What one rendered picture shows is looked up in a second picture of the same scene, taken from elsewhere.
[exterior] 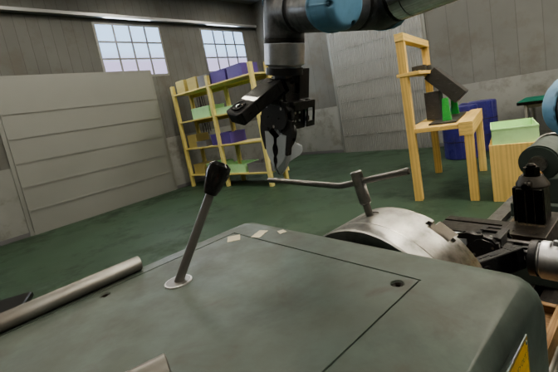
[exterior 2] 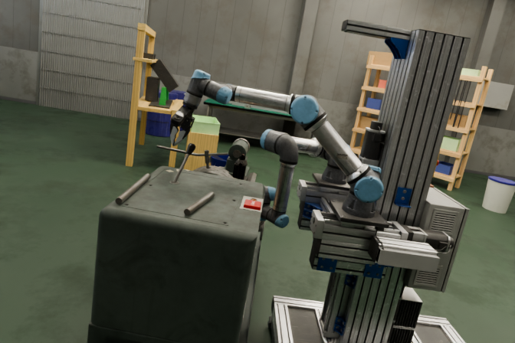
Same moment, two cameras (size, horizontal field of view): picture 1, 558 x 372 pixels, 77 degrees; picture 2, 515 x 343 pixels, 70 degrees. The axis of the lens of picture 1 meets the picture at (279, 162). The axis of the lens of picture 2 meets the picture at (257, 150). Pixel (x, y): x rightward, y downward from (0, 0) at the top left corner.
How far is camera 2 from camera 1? 120 cm
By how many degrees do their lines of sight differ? 47
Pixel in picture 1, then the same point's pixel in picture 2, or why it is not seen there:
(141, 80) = not seen: outside the picture
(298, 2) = (213, 90)
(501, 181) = (191, 158)
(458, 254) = not seen: hidden behind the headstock
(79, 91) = not seen: outside the picture
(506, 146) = (199, 135)
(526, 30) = (218, 48)
